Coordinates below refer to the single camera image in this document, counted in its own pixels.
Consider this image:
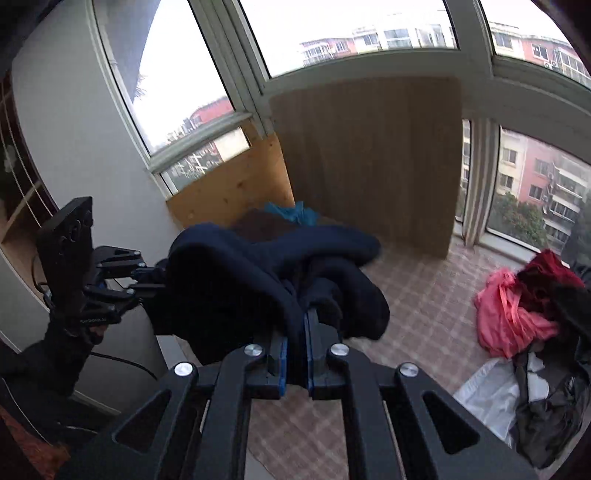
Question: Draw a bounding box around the navy blue garment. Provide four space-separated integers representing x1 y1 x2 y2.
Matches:
143 223 390 364

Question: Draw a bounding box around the person left hand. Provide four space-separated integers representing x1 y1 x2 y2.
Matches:
87 325 108 345

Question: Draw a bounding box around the pink plaid blanket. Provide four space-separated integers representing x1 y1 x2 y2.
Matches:
245 239 521 479

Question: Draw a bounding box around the white garment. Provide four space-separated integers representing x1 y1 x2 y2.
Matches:
454 353 550 448

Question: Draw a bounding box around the wooden lattice shelf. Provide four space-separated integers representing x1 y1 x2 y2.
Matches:
1 71 57 242

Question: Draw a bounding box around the pink garment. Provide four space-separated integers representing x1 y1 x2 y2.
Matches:
474 268 559 359

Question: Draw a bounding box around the dark brown garment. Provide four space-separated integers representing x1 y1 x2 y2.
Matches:
229 209 298 243

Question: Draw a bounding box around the black grey garment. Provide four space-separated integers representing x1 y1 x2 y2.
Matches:
512 286 590 469

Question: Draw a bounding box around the pine plank board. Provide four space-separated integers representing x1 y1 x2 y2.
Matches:
166 134 296 228

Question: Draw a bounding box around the light blue garment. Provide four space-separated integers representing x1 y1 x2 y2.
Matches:
263 201 320 226

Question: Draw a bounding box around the large wood grain board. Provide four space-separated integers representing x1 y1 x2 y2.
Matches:
270 77 463 258

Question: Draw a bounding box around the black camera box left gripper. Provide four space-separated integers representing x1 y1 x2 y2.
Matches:
36 196 93 307

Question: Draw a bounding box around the black cable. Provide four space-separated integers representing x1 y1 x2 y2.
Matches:
89 351 160 381

